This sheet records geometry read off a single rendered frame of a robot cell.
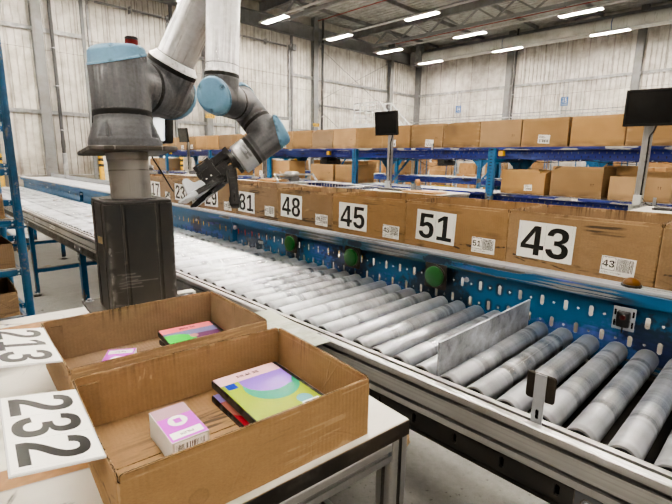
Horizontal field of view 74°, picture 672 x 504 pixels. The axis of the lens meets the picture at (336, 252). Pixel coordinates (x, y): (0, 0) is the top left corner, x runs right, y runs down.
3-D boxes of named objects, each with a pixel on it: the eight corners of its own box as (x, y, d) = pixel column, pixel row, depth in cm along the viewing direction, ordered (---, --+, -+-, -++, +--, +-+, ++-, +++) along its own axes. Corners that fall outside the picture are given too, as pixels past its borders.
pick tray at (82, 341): (44, 366, 96) (38, 322, 94) (212, 326, 121) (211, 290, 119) (73, 426, 75) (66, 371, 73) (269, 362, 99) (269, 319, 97)
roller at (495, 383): (458, 407, 92) (459, 384, 91) (555, 340, 128) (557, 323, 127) (480, 417, 89) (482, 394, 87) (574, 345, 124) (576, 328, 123)
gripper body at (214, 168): (195, 173, 134) (228, 149, 135) (213, 196, 135) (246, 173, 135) (190, 169, 126) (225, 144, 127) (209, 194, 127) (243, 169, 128)
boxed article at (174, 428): (184, 426, 75) (183, 401, 74) (210, 456, 67) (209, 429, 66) (150, 438, 71) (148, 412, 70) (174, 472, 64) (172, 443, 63)
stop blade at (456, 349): (435, 380, 99) (438, 342, 97) (525, 328, 130) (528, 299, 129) (438, 381, 99) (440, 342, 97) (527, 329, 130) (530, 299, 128)
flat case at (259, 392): (264, 438, 67) (264, 429, 67) (211, 388, 81) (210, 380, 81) (335, 408, 75) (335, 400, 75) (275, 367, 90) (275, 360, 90)
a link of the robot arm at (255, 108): (232, 74, 125) (259, 109, 124) (251, 83, 136) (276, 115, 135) (210, 98, 128) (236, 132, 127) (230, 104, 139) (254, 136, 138)
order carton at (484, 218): (403, 245, 168) (405, 200, 165) (446, 237, 188) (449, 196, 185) (504, 263, 141) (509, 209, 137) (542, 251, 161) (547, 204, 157)
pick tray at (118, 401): (75, 436, 72) (68, 378, 70) (279, 370, 96) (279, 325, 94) (121, 556, 51) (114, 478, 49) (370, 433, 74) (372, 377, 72)
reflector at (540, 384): (520, 426, 81) (526, 370, 79) (523, 423, 82) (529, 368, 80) (548, 438, 78) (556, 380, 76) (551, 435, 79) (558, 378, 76)
